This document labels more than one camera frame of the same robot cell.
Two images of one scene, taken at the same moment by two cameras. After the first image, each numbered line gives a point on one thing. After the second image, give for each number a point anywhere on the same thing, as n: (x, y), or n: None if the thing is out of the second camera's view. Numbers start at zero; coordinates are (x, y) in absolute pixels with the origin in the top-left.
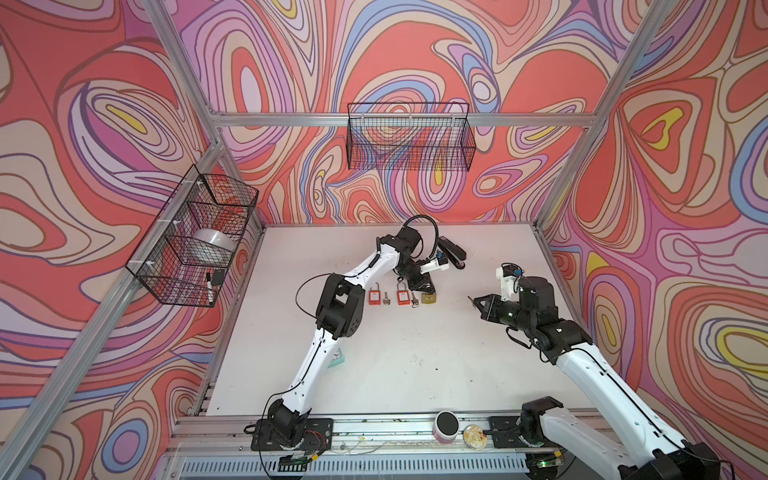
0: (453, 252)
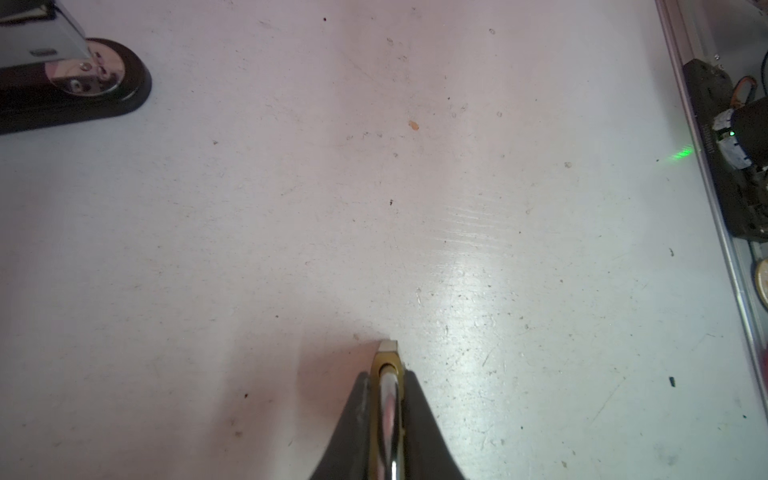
0: (51, 73)
